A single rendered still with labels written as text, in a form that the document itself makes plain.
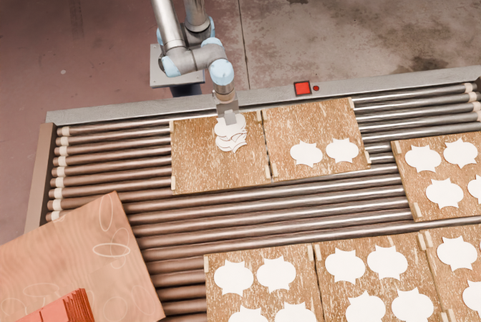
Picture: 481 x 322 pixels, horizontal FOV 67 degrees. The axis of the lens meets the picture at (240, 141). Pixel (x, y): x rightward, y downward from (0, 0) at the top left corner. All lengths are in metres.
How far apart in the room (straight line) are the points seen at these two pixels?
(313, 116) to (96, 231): 1.01
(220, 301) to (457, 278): 0.86
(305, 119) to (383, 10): 2.02
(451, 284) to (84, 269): 1.32
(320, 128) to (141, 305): 0.99
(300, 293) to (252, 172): 0.50
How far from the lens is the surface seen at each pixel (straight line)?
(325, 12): 3.40
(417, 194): 1.65
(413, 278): 1.56
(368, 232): 1.56
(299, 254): 1.47
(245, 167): 1.55
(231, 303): 1.45
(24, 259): 1.59
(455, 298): 1.61
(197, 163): 1.58
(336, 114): 1.70
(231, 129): 1.56
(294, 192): 1.55
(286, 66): 2.99
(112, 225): 1.47
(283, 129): 1.63
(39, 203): 1.73
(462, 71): 2.06
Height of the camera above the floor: 2.38
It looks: 65 degrees down
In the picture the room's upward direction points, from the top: 5 degrees counter-clockwise
